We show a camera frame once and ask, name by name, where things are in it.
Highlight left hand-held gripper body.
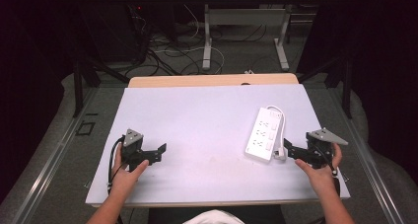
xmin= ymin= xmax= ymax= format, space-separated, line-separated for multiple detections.
xmin=120 ymin=128 xmax=154 ymax=173

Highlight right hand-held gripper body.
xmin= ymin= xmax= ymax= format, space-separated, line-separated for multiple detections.
xmin=305 ymin=127 xmax=350 ymax=170

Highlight white power strip cable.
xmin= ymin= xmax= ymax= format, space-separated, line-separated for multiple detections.
xmin=265 ymin=105 xmax=290 ymax=162

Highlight white power strip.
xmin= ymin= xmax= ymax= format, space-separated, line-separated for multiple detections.
xmin=244 ymin=107 xmax=285 ymax=163

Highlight person's right hand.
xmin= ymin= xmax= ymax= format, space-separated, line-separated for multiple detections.
xmin=294 ymin=142 xmax=344 ymax=199

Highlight person's left hand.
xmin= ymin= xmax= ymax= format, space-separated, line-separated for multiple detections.
xmin=109 ymin=144 xmax=150 ymax=199

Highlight white table board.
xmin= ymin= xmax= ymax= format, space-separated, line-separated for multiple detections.
xmin=85 ymin=83 xmax=351 ymax=207

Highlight black floor hatch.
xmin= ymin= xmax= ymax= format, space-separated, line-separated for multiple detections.
xmin=75 ymin=120 xmax=97 ymax=136

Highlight person's dark trousers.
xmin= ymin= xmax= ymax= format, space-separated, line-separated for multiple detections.
xmin=147 ymin=205 xmax=287 ymax=224

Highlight black metal stand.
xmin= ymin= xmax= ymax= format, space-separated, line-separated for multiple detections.
xmin=72 ymin=51 xmax=131 ymax=118
xmin=297 ymin=50 xmax=355 ymax=120

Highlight wooden table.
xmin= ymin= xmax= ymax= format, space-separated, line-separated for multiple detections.
xmin=90 ymin=72 xmax=323 ymax=209

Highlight person's white shirt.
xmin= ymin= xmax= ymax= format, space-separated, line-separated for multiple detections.
xmin=181 ymin=209 xmax=246 ymax=224

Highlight dark curtain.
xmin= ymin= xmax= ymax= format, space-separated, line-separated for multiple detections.
xmin=0 ymin=0 xmax=77 ymax=203
xmin=296 ymin=0 xmax=418 ymax=187

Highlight black computer case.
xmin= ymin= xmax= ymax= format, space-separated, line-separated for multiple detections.
xmin=78 ymin=0 xmax=153 ymax=66

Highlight white desk with metal legs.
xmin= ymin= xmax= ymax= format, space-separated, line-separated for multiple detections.
xmin=182 ymin=0 xmax=328 ymax=72

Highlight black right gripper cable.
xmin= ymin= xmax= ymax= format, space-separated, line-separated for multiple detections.
xmin=313 ymin=144 xmax=340 ymax=180

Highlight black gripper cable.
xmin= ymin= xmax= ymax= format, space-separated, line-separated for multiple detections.
xmin=313 ymin=144 xmax=340 ymax=180
xmin=106 ymin=135 xmax=126 ymax=196

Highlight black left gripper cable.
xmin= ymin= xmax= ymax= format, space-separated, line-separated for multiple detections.
xmin=106 ymin=135 xmax=126 ymax=196

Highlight aluminium floor rail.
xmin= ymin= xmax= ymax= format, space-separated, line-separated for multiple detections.
xmin=326 ymin=87 xmax=407 ymax=224
xmin=9 ymin=87 xmax=101 ymax=224

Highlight tangle of black floor cables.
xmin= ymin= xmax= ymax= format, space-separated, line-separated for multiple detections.
xmin=123 ymin=5 xmax=268 ymax=78

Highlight white floor cable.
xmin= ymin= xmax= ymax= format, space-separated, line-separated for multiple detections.
xmin=153 ymin=45 xmax=227 ymax=76

